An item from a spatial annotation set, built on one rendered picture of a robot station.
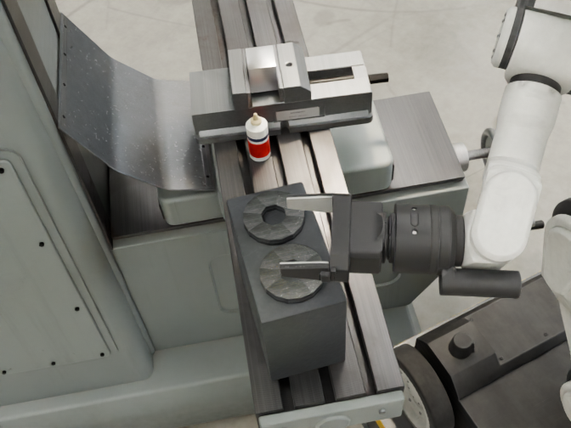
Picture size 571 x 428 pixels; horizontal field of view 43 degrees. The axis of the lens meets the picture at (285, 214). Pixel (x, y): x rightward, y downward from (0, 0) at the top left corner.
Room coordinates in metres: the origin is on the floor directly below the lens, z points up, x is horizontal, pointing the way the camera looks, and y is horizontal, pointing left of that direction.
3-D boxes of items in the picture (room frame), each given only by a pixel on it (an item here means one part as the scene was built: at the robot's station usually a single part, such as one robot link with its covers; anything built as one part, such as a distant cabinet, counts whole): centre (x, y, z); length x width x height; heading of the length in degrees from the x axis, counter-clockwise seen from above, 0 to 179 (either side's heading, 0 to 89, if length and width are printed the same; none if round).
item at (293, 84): (1.05, -0.04, 0.99); 0.12 x 0.06 x 0.04; 3
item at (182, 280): (1.09, 0.00, 0.41); 0.80 x 0.30 x 0.60; 96
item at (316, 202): (0.59, -0.03, 1.19); 0.06 x 0.02 x 0.03; 81
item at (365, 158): (1.09, 0.02, 0.76); 0.50 x 0.35 x 0.12; 96
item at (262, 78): (1.05, 0.02, 1.01); 0.06 x 0.05 x 0.06; 3
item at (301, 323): (0.59, 0.01, 1.00); 0.22 x 0.12 x 0.20; 11
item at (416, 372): (0.60, -0.24, 0.50); 0.20 x 0.05 x 0.20; 23
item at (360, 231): (0.52, -0.11, 1.18); 0.13 x 0.12 x 0.10; 171
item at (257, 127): (0.93, 0.04, 0.96); 0.04 x 0.04 x 0.11
